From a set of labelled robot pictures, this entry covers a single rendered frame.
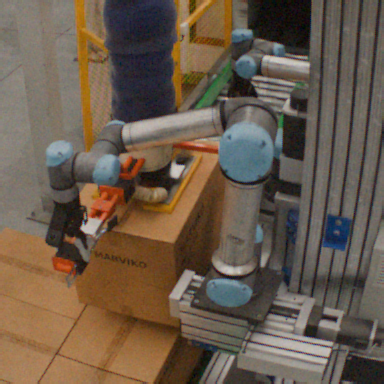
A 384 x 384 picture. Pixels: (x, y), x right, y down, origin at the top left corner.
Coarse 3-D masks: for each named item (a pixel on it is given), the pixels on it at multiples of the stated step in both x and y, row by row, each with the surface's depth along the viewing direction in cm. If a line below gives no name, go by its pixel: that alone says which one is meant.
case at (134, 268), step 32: (192, 192) 229; (224, 192) 264; (128, 224) 216; (160, 224) 216; (192, 224) 226; (96, 256) 223; (128, 256) 218; (160, 256) 213; (192, 256) 233; (96, 288) 233; (128, 288) 227; (160, 288) 222; (160, 320) 232
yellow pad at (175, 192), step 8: (176, 152) 246; (176, 160) 237; (184, 160) 240; (192, 160) 241; (200, 160) 244; (192, 168) 238; (184, 176) 233; (160, 184) 229; (168, 184) 225; (176, 184) 229; (184, 184) 230; (168, 192) 226; (176, 192) 226; (168, 200) 222; (176, 200) 223; (144, 208) 222; (152, 208) 221; (160, 208) 220; (168, 208) 220
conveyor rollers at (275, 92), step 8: (288, 56) 444; (296, 56) 443; (304, 56) 442; (232, 80) 410; (256, 80) 414; (264, 80) 412; (272, 80) 411; (280, 80) 409; (288, 80) 409; (224, 88) 404; (256, 88) 399; (264, 88) 405; (272, 88) 403; (280, 88) 402; (288, 88) 401; (224, 96) 394; (264, 96) 396; (272, 96) 396; (280, 96) 394; (288, 96) 393; (216, 104) 383; (272, 104) 389; (280, 104) 387; (280, 112) 380; (216, 248) 284
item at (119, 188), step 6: (120, 174) 211; (126, 174) 211; (120, 180) 210; (126, 180) 210; (132, 180) 209; (102, 186) 206; (108, 186) 207; (114, 186) 208; (120, 186) 208; (126, 186) 207; (132, 186) 211; (102, 192) 207; (108, 192) 206; (114, 192) 205; (120, 192) 205; (126, 192) 205; (132, 192) 210; (108, 198) 208; (120, 198) 206; (126, 198) 207; (120, 204) 207
